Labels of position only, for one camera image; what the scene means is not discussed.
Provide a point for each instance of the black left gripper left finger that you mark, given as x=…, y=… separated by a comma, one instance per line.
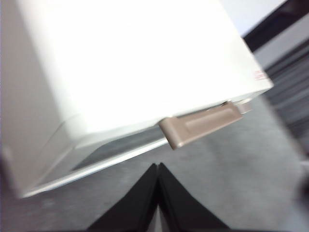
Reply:
x=140, y=205

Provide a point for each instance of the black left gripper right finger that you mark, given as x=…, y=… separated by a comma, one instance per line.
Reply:
x=178, y=205

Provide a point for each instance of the cream white toaster oven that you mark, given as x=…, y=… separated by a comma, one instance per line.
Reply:
x=120, y=60

